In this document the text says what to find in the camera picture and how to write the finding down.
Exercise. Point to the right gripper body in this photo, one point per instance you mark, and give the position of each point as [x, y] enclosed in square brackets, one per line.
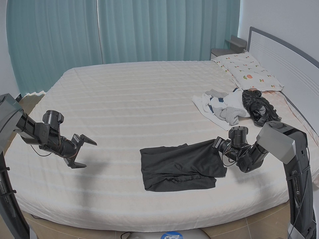
[221, 145]

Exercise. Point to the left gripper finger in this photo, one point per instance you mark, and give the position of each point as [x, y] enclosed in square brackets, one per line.
[86, 139]
[78, 165]

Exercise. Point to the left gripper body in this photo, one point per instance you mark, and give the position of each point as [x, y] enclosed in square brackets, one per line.
[68, 149]

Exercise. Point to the black T-shirt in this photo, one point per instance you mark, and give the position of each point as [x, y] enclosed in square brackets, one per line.
[174, 165]

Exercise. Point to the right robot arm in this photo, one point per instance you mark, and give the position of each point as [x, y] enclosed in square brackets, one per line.
[281, 143]

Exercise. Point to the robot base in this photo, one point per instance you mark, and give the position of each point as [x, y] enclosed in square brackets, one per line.
[149, 234]

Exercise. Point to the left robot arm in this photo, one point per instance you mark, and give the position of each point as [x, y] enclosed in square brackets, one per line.
[32, 133]

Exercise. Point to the pile of clothes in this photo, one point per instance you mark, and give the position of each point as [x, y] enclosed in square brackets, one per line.
[224, 108]

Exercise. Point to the bed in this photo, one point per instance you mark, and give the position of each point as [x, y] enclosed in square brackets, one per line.
[124, 96]

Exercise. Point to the black garment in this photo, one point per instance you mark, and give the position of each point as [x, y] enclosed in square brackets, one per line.
[259, 108]

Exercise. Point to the white printed pillow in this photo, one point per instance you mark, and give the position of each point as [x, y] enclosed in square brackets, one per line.
[251, 71]

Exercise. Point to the grey bedside table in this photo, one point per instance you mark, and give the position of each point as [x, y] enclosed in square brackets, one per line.
[229, 47]

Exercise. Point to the blue-green curtain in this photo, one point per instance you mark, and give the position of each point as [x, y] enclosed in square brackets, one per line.
[169, 21]
[54, 33]

